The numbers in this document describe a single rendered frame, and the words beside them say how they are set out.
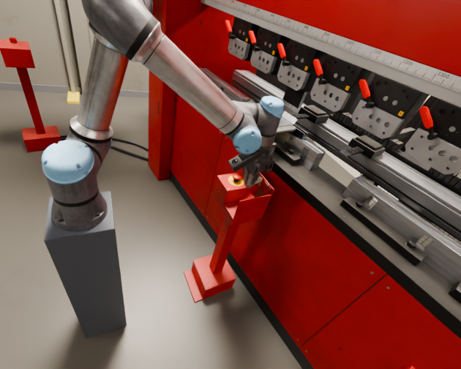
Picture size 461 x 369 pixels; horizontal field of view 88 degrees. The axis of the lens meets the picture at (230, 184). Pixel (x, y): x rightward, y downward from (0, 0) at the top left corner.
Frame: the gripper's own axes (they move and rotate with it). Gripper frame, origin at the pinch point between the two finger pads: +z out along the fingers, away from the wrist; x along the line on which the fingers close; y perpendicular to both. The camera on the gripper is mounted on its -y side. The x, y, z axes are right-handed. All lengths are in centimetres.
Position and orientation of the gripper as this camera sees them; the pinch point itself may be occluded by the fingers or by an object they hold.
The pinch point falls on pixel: (246, 185)
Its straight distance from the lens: 96.3
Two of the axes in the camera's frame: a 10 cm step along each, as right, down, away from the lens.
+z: -1.4, 7.4, 6.6
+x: -4.4, -6.4, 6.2
